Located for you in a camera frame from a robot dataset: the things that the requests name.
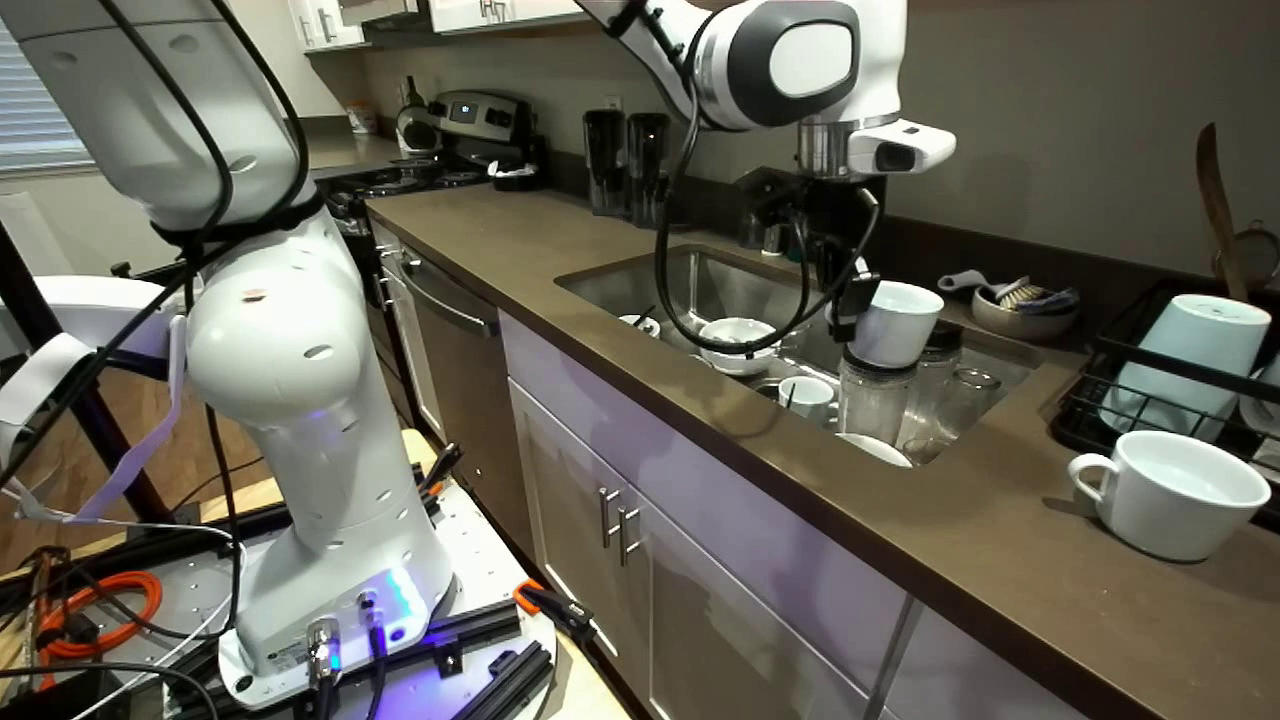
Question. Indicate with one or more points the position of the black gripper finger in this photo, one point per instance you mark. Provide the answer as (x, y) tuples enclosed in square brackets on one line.
[(848, 310)]

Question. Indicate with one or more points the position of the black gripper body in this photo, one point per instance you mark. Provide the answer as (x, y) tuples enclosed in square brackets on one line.
[(835, 223)]

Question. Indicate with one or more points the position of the white ceramic cup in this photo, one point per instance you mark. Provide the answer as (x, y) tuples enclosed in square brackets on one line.
[(1172, 503), (903, 327)]

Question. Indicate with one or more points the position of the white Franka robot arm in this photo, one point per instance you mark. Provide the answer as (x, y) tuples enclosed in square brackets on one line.
[(320, 402)]

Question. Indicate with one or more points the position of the small white ramekin cup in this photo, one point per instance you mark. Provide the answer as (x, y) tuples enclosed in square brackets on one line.
[(807, 397)]

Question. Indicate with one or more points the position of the stainless steel sink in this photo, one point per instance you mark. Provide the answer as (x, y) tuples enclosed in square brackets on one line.
[(615, 284)]

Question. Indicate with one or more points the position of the white bowl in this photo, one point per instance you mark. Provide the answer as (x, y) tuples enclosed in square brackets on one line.
[(740, 349)]

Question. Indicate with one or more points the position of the black tumbler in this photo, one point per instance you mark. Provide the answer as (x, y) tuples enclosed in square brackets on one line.
[(606, 160), (644, 167)]

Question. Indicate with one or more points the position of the black dish rack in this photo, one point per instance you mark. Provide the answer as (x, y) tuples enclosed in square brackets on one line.
[(1072, 427)]

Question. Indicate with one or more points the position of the white pitcher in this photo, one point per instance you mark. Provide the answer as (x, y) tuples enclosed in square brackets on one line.
[(1200, 332)]

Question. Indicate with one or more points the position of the lavender cabinet door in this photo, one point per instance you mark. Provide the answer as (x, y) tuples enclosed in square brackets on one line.
[(744, 655), (561, 532)]

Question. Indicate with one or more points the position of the wooden utensil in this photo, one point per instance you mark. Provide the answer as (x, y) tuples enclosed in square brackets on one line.
[(1213, 201)]

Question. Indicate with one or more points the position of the lavender drawer stack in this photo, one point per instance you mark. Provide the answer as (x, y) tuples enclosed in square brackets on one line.
[(973, 683)]

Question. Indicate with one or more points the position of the stainless steel dishwasher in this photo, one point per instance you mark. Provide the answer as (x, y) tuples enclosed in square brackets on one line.
[(465, 402)]

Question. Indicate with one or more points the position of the black orange clamp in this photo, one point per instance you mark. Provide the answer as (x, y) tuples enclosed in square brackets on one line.
[(561, 617)]

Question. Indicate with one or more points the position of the white upper cabinet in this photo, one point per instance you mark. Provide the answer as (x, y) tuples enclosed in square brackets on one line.
[(465, 11)]

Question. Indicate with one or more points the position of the robot cart table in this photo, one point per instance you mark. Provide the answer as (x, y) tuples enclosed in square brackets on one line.
[(483, 561)]

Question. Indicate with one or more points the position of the black tripod stand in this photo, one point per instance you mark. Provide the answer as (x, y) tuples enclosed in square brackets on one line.
[(118, 441)]

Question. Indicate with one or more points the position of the white curved plastic object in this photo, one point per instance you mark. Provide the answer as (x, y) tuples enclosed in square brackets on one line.
[(82, 307)]

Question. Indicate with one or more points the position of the white window blind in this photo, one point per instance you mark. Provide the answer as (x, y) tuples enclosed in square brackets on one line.
[(27, 126)]

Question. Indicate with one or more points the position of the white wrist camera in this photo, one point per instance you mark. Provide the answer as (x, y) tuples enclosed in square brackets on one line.
[(904, 146)]

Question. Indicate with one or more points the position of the black aluminium rail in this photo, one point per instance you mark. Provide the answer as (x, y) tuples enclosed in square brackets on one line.
[(505, 683)]

